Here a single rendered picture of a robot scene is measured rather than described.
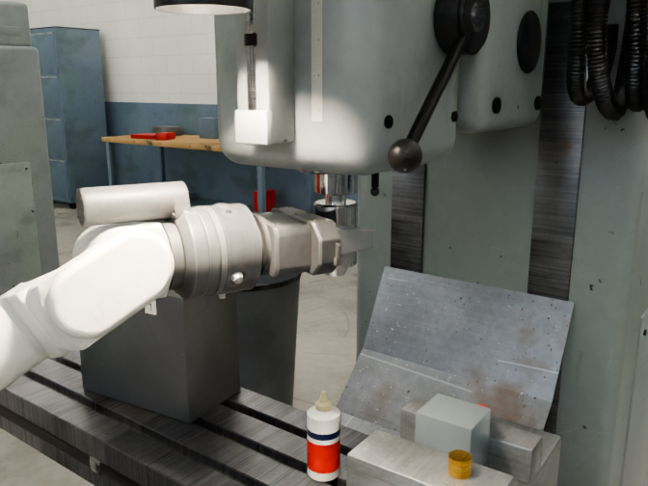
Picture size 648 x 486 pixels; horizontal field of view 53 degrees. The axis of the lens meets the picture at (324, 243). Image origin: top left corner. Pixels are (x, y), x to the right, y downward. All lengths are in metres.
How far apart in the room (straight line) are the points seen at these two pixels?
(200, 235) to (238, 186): 6.15
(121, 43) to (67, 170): 1.56
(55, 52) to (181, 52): 1.43
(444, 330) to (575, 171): 0.31
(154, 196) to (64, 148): 7.29
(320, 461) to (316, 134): 0.40
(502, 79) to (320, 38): 0.25
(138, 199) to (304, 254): 0.17
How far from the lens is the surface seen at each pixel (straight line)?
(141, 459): 0.90
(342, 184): 0.68
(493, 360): 1.02
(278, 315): 2.64
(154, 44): 7.59
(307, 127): 0.60
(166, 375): 0.96
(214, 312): 0.95
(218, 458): 0.88
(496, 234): 1.03
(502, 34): 0.76
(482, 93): 0.73
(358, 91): 0.57
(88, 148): 8.03
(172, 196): 0.61
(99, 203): 0.60
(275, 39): 0.59
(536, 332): 1.01
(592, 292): 1.00
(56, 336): 0.57
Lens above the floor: 1.39
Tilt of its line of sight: 14 degrees down
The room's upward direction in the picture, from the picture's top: straight up
